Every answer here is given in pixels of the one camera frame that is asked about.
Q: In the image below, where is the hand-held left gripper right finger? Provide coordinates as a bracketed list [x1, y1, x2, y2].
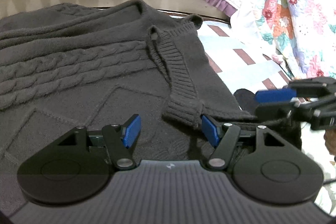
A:
[201, 115, 286, 170]

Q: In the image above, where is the colourful floral quilt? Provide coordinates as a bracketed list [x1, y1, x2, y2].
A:
[231, 0, 336, 80]

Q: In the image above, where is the dark brown knit sweater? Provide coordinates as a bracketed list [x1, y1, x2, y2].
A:
[0, 0, 302, 216]

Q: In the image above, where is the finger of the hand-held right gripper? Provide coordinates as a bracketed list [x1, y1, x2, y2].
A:
[255, 101, 318, 125]
[255, 77, 332, 104]

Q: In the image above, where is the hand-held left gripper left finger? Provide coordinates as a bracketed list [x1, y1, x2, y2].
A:
[57, 114, 142, 170]

